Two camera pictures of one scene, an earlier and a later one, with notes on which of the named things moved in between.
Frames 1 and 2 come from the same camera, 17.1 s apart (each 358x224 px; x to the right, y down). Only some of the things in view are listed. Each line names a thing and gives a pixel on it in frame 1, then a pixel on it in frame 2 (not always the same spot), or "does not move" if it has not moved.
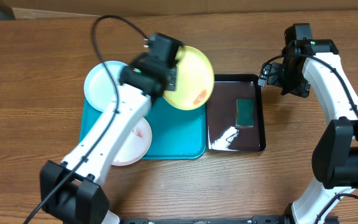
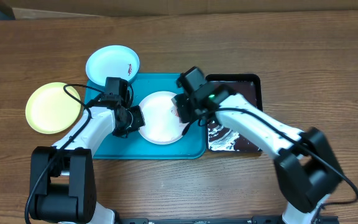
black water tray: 222,134 does not move
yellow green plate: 194,81 → 50,109
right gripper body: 277,77 → 191,110
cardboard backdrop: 105,8 does not move
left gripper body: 172,78 → 133,120
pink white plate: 136,145 → 160,112
